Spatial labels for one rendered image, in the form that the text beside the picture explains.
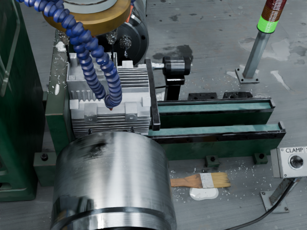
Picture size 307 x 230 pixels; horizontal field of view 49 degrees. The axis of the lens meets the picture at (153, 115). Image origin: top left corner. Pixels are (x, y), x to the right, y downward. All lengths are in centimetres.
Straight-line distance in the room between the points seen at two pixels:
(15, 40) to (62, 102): 22
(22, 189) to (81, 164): 34
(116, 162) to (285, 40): 118
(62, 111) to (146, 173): 24
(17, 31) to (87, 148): 39
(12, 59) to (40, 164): 29
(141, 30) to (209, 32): 59
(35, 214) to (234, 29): 114
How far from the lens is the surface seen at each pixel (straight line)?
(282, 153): 84
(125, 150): 66
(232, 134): 102
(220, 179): 107
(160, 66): 103
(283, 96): 138
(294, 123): 131
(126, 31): 104
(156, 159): 69
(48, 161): 95
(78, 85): 82
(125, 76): 87
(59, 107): 76
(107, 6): 68
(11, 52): 87
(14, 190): 98
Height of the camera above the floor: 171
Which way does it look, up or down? 50 degrees down
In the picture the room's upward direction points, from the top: 6 degrees clockwise
